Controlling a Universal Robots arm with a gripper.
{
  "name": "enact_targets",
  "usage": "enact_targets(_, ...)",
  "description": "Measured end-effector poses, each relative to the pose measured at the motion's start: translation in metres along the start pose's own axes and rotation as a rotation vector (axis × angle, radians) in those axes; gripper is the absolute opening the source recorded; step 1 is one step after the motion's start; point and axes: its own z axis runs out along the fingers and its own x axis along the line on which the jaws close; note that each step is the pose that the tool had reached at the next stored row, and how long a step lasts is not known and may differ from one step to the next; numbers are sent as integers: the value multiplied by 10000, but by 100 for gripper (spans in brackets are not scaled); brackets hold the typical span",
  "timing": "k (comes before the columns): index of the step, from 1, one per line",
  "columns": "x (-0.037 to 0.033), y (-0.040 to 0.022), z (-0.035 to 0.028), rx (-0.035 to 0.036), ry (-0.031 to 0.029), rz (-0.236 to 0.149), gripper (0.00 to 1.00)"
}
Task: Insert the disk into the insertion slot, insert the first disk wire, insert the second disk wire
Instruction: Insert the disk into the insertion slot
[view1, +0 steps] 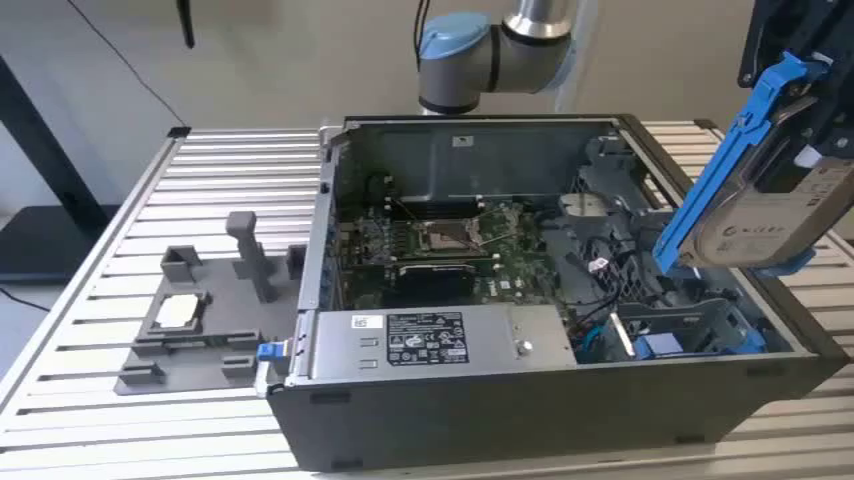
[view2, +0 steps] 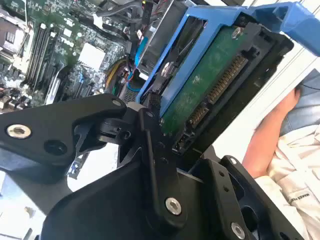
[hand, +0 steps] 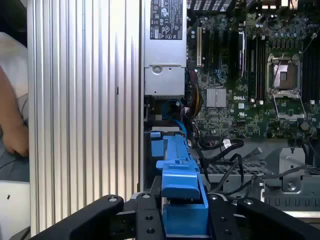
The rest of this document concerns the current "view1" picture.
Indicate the black RAM slot bank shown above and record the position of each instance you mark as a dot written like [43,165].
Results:
[461,205]
[448,259]

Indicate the silver CPU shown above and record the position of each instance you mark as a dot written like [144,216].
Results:
[177,311]

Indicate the green motherboard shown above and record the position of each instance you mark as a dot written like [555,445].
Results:
[521,280]

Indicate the black monitor stand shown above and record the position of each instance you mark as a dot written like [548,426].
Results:
[41,240]

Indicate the silver power supply unit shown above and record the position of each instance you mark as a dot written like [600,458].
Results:
[488,345]

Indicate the black table corner cap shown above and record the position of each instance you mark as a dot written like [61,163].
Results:
[180,132]

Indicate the black hanging rod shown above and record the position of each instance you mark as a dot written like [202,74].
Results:
[188,25]

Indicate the CPU socket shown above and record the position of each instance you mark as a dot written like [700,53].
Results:
[444,237]

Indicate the grey metal drive cage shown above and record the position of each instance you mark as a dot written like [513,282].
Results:
[601,175]

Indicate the green RAM stick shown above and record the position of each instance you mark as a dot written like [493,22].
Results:
[197,344]

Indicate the metal locking lever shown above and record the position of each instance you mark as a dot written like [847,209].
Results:
[408,210]

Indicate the grey parts rack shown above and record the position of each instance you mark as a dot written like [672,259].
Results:
[194,375]

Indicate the blue case latch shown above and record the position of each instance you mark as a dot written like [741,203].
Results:
[268,351]

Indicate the black fan shroud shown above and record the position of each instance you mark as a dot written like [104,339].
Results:
[434,277]

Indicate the dark grey PC case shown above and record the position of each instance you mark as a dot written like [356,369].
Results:
[468,425]

